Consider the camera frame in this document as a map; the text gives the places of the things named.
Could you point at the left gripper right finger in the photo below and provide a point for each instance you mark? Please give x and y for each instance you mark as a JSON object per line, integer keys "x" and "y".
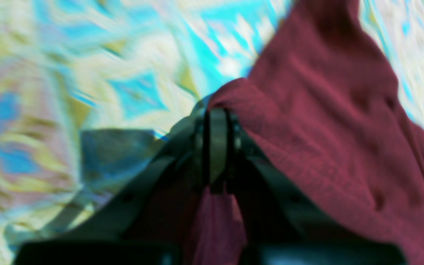
{"x": 283, "y": 226}

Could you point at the dark red t-shirt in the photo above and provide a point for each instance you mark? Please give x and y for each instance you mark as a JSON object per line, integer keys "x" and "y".
{"x": 322, "y": 103}

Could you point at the patterned tablecloth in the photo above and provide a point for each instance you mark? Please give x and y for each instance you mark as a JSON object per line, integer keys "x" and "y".
{"x": 72, "y": 65}

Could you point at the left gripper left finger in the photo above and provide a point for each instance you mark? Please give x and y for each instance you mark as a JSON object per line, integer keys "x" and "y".
{"x": 135, "y": 227}

